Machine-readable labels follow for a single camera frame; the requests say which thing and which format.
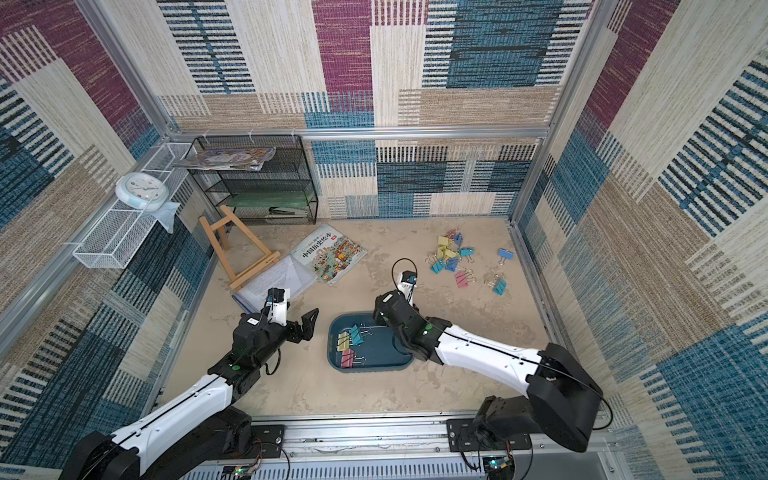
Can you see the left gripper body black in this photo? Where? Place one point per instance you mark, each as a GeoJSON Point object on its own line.
{"type": "Point", "coordinates": [292, 334]}

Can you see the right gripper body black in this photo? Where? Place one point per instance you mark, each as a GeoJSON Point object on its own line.
{"type": "Point", "coordinates": [389, 306]}

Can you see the teal binder clip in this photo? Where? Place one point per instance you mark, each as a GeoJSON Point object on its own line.
{"type": "Point", "coordinates": [357, 335]}
{"type": "Point", "coordinates": [438, 266]}

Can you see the pink binder clip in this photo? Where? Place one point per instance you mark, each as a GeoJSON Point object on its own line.
{"type": "Point", "coordinates": [350, 360]}
{"type": "Point", "coordinates": [464, 278]}

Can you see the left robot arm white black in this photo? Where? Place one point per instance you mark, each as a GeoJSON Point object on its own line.
{"type": "Point", "coordinates": [202, 422]}

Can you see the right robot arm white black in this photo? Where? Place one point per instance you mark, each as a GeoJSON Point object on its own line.
{"type": "Point", "coordinates": [557, 397]}

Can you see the teal plastic storage box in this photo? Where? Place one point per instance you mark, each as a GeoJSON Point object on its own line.
{"type": "Point", "coordinates": [382, 351]}

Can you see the teal binder clip lone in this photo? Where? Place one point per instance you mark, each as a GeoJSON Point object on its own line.
{"type": "Point", "coordinates": [497, 284]}

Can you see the clear mesh document pouch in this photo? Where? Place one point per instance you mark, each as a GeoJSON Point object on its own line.
{"type": "Point", "coordinates": [286, 274]}

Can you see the colourful Chinese history picture book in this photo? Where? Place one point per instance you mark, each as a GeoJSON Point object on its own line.
{"type": "Point", "coordinates": [328, 254]}

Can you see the wooden tabletop easel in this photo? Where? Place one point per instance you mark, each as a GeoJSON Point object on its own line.
{"type": "Point", "coordinates": [240, 252]}

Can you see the black stapler on shelf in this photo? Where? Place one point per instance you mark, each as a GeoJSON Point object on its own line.
{"type": "Point", "coordinates": [287, 212]}

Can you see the black mesh shelf rack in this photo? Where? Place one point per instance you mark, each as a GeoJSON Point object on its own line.
{"type": "Point", "coordinates": [284, 181]}

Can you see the magazine on rack top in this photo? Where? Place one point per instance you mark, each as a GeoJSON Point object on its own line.
{"type": "Point", "coordinates": [224, 159]}

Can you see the white round clock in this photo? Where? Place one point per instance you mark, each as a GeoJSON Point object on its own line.
{"type": "Point", "coordinates": [142, 191]}

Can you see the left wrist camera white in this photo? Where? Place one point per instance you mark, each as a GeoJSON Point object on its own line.
{"type": "Point", "coordinates": [276, 306]}

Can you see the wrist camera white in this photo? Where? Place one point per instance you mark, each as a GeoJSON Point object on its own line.
{"type": "Point", "coordinates": [276, 306]}
{"type": "Point", "coordinates": [406, 284]}

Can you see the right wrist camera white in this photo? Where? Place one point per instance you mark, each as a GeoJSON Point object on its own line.
{"type": "Point", "coordinates": [406, 284]}

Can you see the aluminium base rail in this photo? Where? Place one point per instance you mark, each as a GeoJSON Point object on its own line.
{"type": "Point", "coordinates": [374, 446]}

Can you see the white wire wall basket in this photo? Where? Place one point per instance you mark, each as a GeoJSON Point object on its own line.
{"type": "Point", "coordinates": [116, 236]}

